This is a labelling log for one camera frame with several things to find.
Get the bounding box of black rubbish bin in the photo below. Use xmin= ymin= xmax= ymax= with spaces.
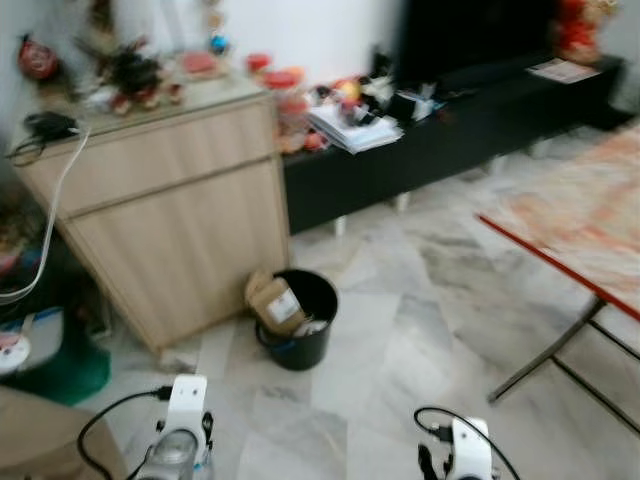
xmin=255 ymin=268 xmax=340 ymax=372

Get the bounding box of brown cardboard box with label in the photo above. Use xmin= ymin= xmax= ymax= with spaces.
xmin=245 ymin=271 xmax=310 ymax=337

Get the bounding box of marble-pattern table with red edge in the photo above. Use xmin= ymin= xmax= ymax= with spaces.
xmin=477 ymin=124 xmax=640 ymax=437

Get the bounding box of black low TV console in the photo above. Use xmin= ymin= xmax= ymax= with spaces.
xmin=282 ymin=54 xmax=627 ymax=237

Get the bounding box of white stack of papers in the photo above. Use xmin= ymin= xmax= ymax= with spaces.
xmin=307 ymin=100 xmax=405 ymax=155

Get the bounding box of light wooden cabinet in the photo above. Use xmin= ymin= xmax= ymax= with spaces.
xmin=15 ymin=88 xmax=293 ymax=354

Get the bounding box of small black box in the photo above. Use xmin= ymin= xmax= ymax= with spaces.
xmin=384 ymin=89 xmax=442 ymax=124

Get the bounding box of green plastic tub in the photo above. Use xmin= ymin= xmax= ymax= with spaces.
xmin=0 ymin=305 xmax=112 ymax=407

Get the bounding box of yellow and red toy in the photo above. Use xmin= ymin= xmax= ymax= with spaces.
xmin=334 ymin=77 xmax=364 ymax=107

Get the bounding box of large red-lidded snack jar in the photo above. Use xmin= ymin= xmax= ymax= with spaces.
xmin=262 ymin=68 xmax=310 ymax=152

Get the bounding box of brown cardboard carton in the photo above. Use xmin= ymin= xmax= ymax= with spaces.
xmin=0 ymin=385 xmax=127 ymax=480

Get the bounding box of single printed paper sheet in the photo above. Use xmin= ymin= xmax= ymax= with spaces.
xmin=526 ymin=58 xmax=600 ymax=85

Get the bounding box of white and blue container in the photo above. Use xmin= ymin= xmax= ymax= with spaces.
xmin=0 ymin=309 xmax=64 ymax=377

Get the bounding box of black television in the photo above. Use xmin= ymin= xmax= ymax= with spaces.
xmin=394 ymin=0 xmax=572 ymax=87

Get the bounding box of small red-lidded jar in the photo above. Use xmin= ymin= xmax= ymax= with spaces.
xmin=245 ymin=52 xmax=274 ymax=81

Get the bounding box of tall red festive ornament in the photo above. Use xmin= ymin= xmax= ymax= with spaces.
xmin=554 ymin=0 xmax=614 ymax=67

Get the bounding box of pink dish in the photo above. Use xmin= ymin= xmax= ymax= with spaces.
xmin=179 ymin=49 xmax=224 ymax=80

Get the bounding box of dark decorative plant arrangement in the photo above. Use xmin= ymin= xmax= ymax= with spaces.
xmin=79 ymin=34 xmax=187 ymax=114

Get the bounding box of black power adapter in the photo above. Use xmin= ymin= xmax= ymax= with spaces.
xmin=9 ymin=110 xmax=80 ymax=162

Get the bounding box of round red hanging ornament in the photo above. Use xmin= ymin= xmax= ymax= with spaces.
xmin=16 ymin=34 xmax=62 ymax=82

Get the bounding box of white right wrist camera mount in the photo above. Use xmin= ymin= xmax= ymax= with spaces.
xmin=444 ymin=416 xmax=497 ymax=480

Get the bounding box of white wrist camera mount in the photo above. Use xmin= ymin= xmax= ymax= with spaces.
xmin=444 ymin=416 xmax=497 ymax=480
xmin=159 ymin=374 xmax=212 ymax=442

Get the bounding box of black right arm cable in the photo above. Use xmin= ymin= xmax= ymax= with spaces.
xmin=412 ymin=404 xmax=522 ymax=480

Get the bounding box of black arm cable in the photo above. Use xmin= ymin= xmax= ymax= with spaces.
xmin=76 ymin=386 xmax=177 ymax=480
xmin=412 ymin=404 xmax=522 ymax=480

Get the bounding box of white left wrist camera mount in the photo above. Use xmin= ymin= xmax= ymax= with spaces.
xmin=159 ymin=374 xmax=212 ymax=442

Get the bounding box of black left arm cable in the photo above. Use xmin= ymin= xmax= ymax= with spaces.
xmin=76 ymin=386 xmax=177 ymax=480

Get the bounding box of white power cable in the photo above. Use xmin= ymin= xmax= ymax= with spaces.
xmin=0 ymin=125 xmax=92 ymax=304

